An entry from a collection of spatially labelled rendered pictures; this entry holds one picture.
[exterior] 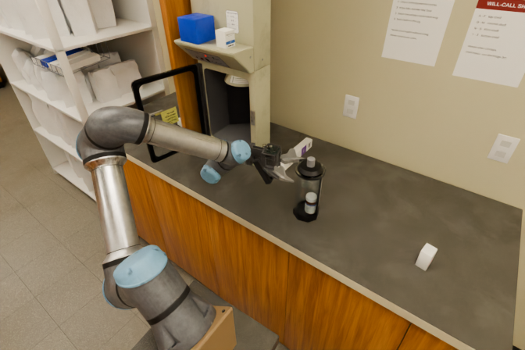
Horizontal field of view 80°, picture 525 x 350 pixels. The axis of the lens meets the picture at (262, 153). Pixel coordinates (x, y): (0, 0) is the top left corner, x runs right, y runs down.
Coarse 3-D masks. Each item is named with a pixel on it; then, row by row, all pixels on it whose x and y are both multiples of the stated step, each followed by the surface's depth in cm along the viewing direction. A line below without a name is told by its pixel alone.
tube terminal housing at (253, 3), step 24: (192, 0) 125; (216, 0) 118; (240, 0) 112; (264, 0) 114; (216, 24) 124; (240, 24) 117; (264, 24) 118; (264, 48) 124; (240, 72) 128; (264, 72) 129; (264, 96) 135; (264, 120) 142
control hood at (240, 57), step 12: (192, 48) 123; (204, 48) 118; (216, 48) 116; (228, 48) 115; (240, 48) 115; (252, 48) 118; (228, 60) 117; (240, 60) 114; (252, 60) 120; (252, 72) 123
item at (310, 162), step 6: (300, 162) 113; (306, 162) 112; (312, 162) 109; (318, 162) 112; (300, 168) 111; (306, 168) 110; (312, 168) 110; (318, 168) 110; (306, 174) 109; (312, 174) 108; (318, 174) 109
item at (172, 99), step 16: (192, 64) 137; (160, 80) 130; (176, 80) 135; (192, 80) 141; (144, 96) 128; (160, 96) 133; (176, 96) 138; (192, 96) 144; (160, 112) 136; (176, 112) 142; (192, 112) 148; (192, 128) 152
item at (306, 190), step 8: (296, 168) 112; (304, 176) 108; (320, 176) 108; (296, 184) 116; (304, 184) 111; (312, 184) 111; (296, 192) 117; (304, 192) 113; (312, 192) 113; (296, 200) 119; (304, 200) 115; (312, 200) 115; (296, 208) 121; (304, 208) 117; (312, 208) 117
